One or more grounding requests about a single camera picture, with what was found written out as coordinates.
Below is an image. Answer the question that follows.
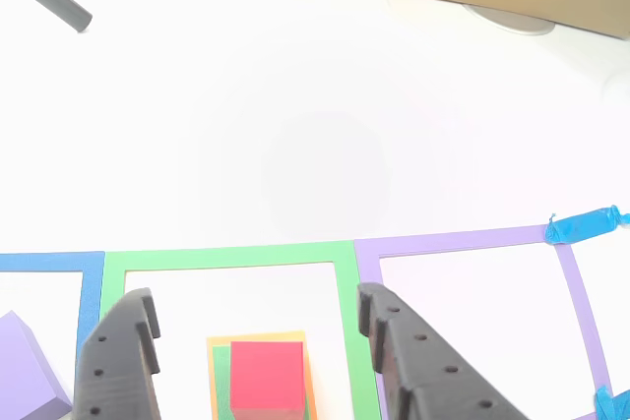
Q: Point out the orange cube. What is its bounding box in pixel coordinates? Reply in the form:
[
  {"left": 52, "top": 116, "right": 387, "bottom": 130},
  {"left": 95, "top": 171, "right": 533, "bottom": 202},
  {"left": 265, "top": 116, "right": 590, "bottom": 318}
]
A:
[{"left": 206, "top": 330, "right": 319, "bottom": 420}]

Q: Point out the small red cube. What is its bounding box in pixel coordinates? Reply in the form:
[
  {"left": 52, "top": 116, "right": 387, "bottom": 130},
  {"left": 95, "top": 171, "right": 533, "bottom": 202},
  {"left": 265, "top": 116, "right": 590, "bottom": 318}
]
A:
[{"left": 229, "top": 339, "right": 306, "bottom": 420}]

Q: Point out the blue square frame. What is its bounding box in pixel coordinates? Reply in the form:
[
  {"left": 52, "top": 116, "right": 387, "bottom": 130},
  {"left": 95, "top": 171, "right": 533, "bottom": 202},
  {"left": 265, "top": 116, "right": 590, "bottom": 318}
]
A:
[{"left": 0, "top": 251, "right": 106, "bottom": 367}]

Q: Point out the green square frame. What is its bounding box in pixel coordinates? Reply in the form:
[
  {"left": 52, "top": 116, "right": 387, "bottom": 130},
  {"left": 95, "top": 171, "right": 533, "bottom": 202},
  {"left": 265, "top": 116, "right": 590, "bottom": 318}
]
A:
[{"left": 99, "top": 240, "right": 383, "bottom": 420}]

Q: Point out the crumpled blue tape strip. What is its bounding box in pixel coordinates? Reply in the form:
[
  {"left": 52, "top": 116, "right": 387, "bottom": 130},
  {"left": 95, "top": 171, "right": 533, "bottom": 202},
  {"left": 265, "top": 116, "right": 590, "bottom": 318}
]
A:
[{"left": 594, "top": 385, "right": 630, "bottom": 420}]

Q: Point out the grey round disc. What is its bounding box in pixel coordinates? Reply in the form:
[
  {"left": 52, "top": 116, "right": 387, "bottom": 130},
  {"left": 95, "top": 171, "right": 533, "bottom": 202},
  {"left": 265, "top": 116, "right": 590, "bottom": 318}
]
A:
[{"left": 462, "top": 3, "right": 557, "bottom": 37}]

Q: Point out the large purple cube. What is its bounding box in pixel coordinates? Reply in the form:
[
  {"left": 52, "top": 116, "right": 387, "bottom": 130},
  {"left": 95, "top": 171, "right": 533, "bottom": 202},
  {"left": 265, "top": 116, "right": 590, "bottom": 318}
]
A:
[{"left": 0, "top": 310, "right": 74, "bottom": 420}]

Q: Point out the purple square frame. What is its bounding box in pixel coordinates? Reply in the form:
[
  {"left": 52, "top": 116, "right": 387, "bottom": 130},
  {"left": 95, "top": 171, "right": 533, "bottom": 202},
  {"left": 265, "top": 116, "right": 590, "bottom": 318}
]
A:
[{"left": 352, "top": 224, "right": 616, "bottom": 420}]

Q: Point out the green cube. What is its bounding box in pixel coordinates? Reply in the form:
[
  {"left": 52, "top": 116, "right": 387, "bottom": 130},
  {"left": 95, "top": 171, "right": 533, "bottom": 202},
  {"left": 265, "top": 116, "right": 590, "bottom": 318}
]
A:
[{"left": 212, "top": 344, "right": 312, "bottom": 420}]

